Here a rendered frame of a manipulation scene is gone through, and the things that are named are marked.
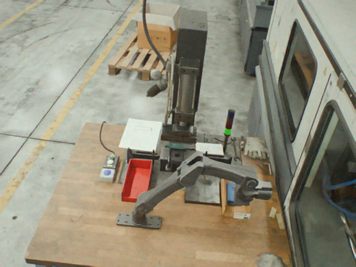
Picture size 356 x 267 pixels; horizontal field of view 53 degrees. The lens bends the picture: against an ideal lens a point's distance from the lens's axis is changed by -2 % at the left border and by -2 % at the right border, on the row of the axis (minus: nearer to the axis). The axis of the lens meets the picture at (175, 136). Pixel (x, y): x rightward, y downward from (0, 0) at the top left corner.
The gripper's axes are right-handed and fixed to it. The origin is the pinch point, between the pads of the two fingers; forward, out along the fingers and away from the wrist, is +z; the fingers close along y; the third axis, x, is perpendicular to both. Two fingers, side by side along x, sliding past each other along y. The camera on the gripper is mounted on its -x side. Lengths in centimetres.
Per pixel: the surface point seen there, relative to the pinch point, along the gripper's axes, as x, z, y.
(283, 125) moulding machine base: -34, 40, 55
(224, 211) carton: 5.6, 3.2, -6.9
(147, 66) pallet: 78, 240, 199
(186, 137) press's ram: 26.7, 2.1, 27.1
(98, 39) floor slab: 167, 313, 278
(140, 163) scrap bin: 49, 19, 16
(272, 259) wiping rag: -14.1, -8.4, -26.5
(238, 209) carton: -2.2, 8.6, -4.4
